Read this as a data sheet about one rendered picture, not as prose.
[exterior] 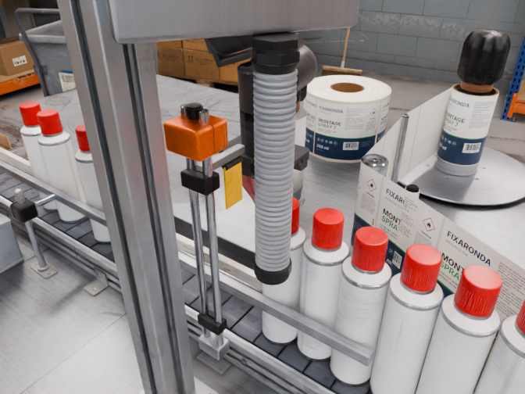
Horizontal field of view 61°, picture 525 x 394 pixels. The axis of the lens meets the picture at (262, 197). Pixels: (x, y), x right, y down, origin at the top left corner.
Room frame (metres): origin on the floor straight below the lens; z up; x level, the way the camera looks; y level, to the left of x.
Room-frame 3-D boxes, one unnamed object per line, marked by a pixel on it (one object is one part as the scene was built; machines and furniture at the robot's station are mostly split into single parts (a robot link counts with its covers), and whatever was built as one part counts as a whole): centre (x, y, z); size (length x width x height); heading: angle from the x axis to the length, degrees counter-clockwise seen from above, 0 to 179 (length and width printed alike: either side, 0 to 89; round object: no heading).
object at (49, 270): (0.60, 0.39, 0.83); 0.06 x 0.03 x 0.01; 52
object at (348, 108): (1.02, -0.20, 0.95); 0.20 x 0.20 x 0.14
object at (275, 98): (0.31, -0.01, 1.18); 0.04 x 0.04 x 0.21
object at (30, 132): (0.74, 0.40, 0.98); 0.05 x 0.05 x 0.20
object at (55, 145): (0.70, 0.35, 0.98); 0.05 x 0.05 x 0.20
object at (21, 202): (0.62, 0.37, 0.91); 0.07 x 0.03 x 0.16; 144
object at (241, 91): (0.52, 0.00, 1.19); 0.07 x 0.06 x 0.07; 151
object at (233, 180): (0.45, 0.03, 1.09); 0.03 x 0.01 x 0.06; 144
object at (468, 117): (0.87, -0.43, 1.04); 0.09 x 0.09 x 0.29
